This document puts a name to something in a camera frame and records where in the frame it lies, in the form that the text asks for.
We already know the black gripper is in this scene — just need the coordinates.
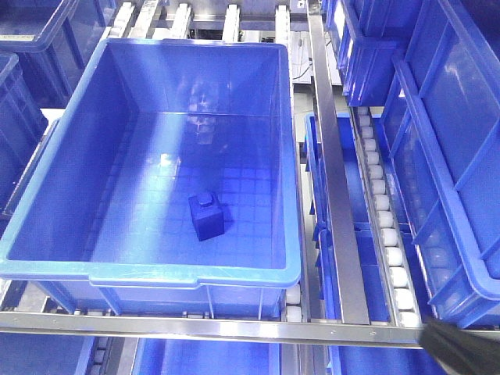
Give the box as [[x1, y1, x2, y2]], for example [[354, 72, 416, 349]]
[[418, 320, 499, 374]]

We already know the blue plastic block part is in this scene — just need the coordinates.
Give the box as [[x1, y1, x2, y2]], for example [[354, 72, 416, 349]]
[[187, 191, 234, 241]]

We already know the white roller track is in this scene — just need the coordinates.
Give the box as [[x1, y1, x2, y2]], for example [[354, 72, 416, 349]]
[[352, 107, 421, 328]]

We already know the blue bin right lower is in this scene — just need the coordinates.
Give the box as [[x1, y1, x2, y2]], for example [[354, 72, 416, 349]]
[[382, 1, 499, 327]]

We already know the blue bin below centre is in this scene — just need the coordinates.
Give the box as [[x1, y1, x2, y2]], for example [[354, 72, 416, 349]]
[[132, 339, 280, 374]]

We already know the blue bin right upper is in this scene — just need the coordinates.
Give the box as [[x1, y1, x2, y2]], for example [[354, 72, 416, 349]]
[[321, 0, 422, 107]]

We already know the large blue plastic bin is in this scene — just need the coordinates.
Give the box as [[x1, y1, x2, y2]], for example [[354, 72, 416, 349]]
[[0, 37, 303, 317]]

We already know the blue bin far left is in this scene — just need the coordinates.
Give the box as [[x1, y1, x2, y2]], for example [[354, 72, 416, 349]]
[[1, 1, 119, 109]]

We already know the steel flow rack frame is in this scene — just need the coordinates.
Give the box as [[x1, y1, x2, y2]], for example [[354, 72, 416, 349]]
[[0, 0, 500, 375]]

